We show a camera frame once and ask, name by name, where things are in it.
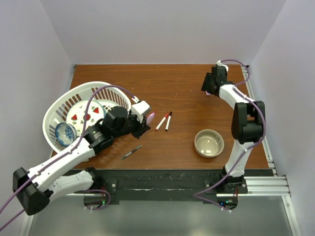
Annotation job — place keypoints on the black mounting base plate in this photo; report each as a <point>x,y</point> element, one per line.
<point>166,185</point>

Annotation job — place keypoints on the white laundry basket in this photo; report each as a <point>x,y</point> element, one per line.
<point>108,98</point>

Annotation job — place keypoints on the green pen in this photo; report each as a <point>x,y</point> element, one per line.
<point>131,152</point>

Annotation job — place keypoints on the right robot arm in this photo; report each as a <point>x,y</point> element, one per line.
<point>248,126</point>

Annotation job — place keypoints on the white marker red tip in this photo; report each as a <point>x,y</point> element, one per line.
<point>161,122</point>

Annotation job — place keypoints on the beige bowl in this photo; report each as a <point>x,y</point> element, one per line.
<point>208,143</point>

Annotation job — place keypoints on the white marker black tip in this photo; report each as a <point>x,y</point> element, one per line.
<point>168,121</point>

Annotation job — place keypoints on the pink highlighter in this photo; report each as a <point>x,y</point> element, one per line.
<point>150,118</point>

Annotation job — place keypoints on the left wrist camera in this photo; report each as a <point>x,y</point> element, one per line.
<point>140,109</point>

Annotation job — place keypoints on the watermelon pattern plate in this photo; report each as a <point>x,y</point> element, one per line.
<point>76,114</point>

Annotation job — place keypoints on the blue patterned bowl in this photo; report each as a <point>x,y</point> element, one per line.
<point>65,134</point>

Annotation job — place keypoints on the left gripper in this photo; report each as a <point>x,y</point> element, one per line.
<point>140,129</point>

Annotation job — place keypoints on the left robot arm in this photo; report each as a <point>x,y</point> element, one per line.
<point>37,187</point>

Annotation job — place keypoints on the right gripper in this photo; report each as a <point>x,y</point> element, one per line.
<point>205,84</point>

